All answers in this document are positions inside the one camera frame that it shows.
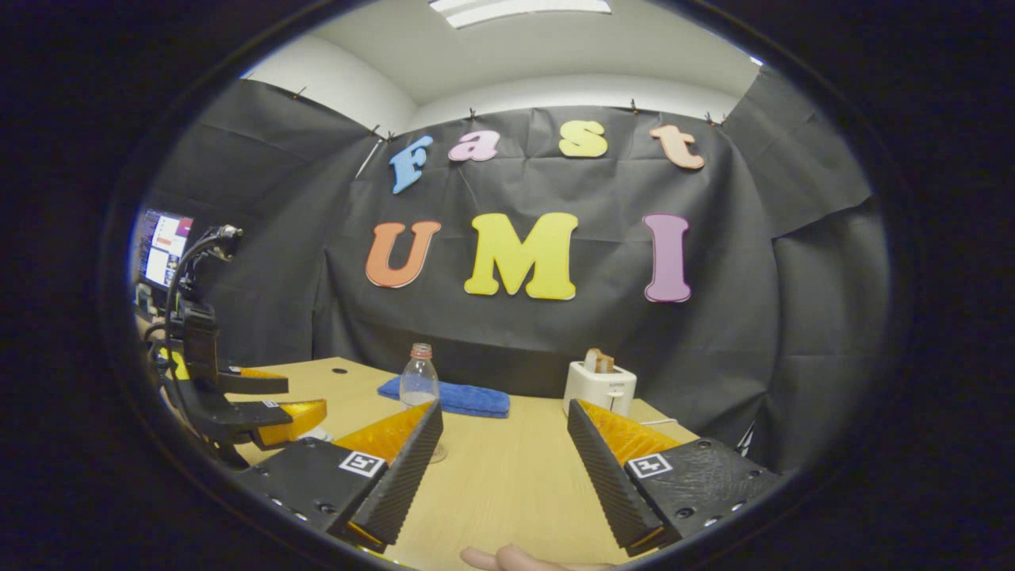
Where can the blue towel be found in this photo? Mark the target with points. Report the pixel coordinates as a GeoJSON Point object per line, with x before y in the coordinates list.
{"type": "Point", "coordinates": [476, 400]}

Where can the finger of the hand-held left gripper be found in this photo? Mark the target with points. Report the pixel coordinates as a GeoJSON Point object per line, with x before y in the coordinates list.
{"type": "Point", "coordinates": [258, 385]}
{"type": "Point", "coordinates": [238, 415]}

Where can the white toaster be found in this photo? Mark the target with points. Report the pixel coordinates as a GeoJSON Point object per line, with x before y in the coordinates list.
{"type": "Point", "coordinates": [599, 390]}

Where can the computer monitor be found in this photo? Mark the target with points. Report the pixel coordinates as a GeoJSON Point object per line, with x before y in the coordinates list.
{"type": "Point", "coordinates": [165, 247]}

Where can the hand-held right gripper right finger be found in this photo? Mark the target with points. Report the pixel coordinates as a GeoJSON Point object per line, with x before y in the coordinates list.
{"type": "Point", "coordinates": [610, 476]}

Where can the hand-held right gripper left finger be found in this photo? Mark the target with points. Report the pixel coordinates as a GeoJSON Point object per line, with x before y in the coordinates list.
{"type": "Point", "coordinates": [400, 476]}

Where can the toasted bread slices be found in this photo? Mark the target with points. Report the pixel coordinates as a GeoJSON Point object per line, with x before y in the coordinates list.
{"type": "Point", "coordinates": [599, 361]}

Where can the clear plastic water bottle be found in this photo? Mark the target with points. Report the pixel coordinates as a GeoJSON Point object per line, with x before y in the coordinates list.
{"type": "Point", "coordinates": [419, 381]}

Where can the black backdrop cloth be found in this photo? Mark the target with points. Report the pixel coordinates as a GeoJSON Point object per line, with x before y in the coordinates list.
{"type": "Point", "coordinates": [555, 341]}

